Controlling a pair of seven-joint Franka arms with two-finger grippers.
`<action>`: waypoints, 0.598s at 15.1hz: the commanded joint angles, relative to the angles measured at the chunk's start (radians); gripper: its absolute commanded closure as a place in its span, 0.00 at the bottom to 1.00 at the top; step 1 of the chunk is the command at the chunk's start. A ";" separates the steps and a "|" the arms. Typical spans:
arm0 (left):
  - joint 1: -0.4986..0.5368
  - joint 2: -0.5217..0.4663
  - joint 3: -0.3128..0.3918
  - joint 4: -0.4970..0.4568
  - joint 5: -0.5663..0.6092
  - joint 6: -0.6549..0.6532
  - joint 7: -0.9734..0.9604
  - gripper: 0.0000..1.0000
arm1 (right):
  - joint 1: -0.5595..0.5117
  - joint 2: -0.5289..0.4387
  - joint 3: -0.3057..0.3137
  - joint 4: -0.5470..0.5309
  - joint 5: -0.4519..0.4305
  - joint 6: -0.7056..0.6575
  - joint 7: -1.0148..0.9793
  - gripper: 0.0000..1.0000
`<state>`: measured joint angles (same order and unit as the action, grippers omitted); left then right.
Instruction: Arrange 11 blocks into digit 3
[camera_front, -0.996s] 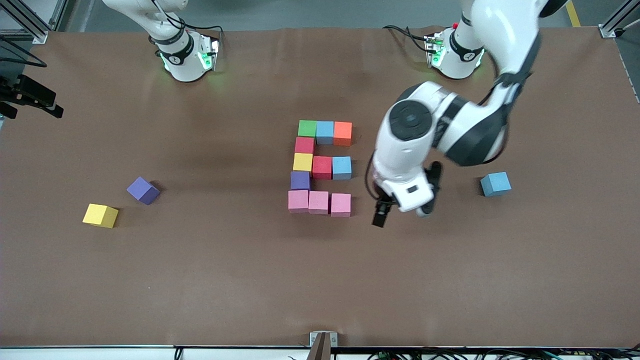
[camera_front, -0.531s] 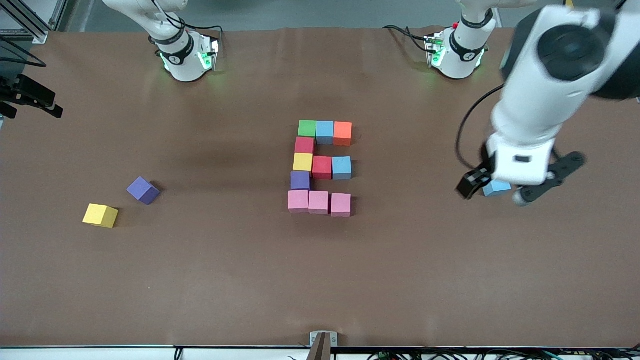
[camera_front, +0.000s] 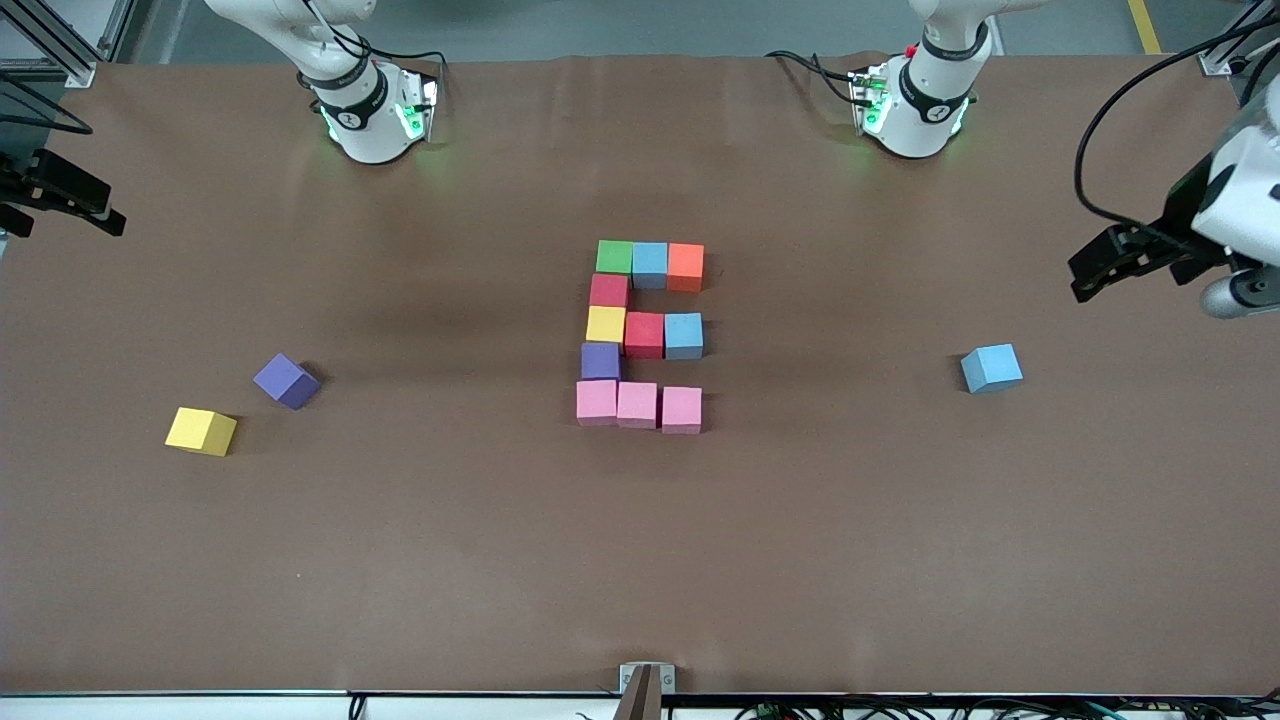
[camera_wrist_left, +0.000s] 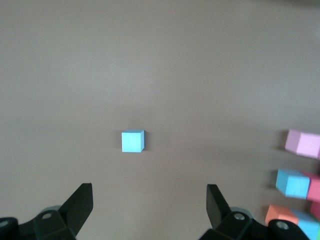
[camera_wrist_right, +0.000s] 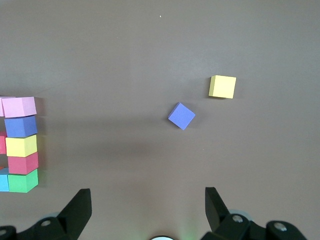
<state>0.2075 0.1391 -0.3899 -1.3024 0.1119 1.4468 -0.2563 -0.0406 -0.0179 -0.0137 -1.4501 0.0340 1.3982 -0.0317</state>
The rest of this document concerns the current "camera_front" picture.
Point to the blue foam cube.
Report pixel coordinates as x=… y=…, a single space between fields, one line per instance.
x=650 y=264
x=684 y=335
x=992 y=367

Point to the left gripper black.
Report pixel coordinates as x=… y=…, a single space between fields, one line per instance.
x=1183 y=211

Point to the yellow foam cube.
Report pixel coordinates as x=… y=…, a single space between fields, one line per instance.
x=201 y=431
x=606 y=323

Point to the purple foam cube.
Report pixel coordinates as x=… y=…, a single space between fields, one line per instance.
x=601 y=362
x=285 y=381

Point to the aluminium frame profile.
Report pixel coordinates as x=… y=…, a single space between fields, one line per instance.
x=75 y=72
x=1215 y=62

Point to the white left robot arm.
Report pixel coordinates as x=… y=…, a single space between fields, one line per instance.
x=925 y=110

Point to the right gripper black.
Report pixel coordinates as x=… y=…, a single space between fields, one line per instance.
x=22 y=185

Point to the pink foam cube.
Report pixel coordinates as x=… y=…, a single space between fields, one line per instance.
x=596 y=402
x=637 y=404
x=682 y=409

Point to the red foam cube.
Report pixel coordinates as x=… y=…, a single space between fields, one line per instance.
x=645 y=335
x=611 y=290

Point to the orange foam cube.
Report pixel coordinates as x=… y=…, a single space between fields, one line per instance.
x=686 y=267

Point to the green foam cube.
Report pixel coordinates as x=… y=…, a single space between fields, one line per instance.
x=615 y=257

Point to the grey metal bracket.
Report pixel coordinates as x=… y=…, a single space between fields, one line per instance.
x=628 y=678

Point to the brown camera pole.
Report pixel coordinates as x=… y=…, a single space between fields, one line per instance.
x=642 y=702

